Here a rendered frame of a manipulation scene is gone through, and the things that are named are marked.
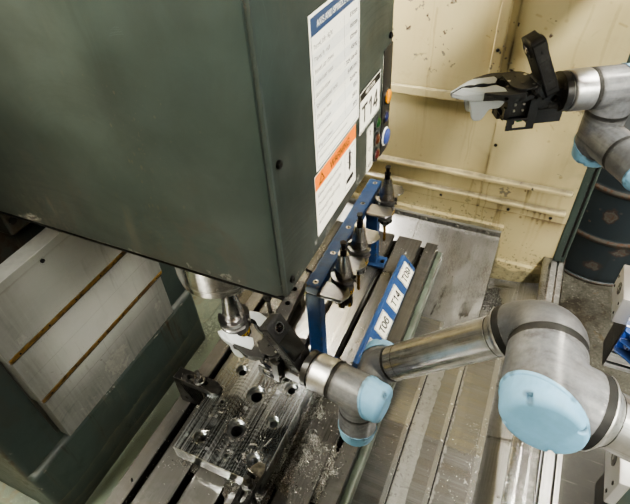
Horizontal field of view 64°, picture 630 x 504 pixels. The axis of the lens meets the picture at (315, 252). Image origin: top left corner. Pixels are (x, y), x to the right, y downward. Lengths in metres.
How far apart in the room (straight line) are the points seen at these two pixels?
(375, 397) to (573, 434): 0.33
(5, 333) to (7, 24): 0.69
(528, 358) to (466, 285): 1.12
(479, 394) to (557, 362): 0.90
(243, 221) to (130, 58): 0.22
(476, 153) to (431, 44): 0.39
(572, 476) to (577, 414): 1.46
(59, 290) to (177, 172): 0.69
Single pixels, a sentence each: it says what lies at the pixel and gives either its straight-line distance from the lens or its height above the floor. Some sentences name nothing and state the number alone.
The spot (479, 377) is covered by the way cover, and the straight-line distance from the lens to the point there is 1.72.
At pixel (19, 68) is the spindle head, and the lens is 0.74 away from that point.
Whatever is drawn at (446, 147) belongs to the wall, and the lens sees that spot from 1.80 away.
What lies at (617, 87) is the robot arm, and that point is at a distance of 1.08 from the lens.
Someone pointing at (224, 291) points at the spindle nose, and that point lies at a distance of 0.87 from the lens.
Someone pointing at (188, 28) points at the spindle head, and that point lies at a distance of 0.53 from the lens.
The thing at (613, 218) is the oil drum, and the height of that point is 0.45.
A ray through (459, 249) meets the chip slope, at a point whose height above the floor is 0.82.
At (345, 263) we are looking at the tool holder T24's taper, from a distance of 1.19.
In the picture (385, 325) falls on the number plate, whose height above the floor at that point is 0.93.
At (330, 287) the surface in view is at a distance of 1.22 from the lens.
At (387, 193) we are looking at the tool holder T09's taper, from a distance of 1.44.
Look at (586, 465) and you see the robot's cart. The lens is 2.26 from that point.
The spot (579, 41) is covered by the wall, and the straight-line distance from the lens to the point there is 1.62.
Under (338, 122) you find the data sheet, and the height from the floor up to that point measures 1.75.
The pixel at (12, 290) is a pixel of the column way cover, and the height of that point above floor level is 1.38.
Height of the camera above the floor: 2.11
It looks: 43 degrees down
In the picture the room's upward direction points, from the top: 4 degrees counter-clockwise
